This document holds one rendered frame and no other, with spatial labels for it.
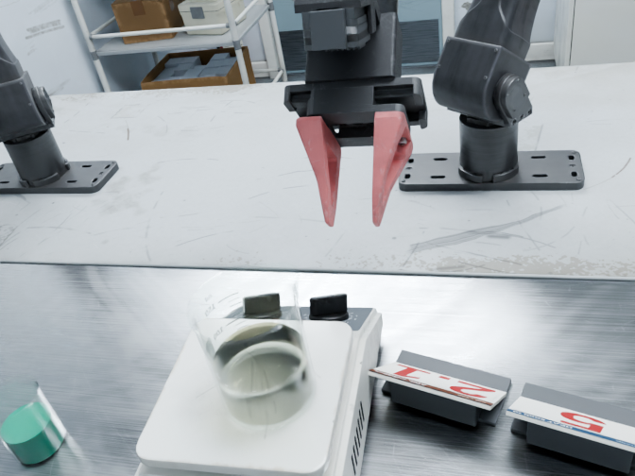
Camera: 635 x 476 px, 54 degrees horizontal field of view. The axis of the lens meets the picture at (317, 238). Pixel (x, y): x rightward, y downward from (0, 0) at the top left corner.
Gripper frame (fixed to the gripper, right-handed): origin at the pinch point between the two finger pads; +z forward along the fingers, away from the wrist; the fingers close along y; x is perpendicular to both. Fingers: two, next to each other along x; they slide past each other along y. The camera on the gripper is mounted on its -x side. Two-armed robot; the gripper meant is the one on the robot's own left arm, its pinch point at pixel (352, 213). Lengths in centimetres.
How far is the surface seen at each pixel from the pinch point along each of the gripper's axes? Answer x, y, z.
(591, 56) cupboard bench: 205, 51, -119
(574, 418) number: 3.0, 15.3, 13.7
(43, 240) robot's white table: 18.8, -42.0, -2.1
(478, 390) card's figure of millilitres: 4.4, 9.0, 12.2
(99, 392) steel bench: 5.1, -22.7, 14.3
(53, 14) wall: 134, -148, -115
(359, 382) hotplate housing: -1.2, 1.2, 12.1
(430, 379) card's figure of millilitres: 4.3, 5.5, 11.6
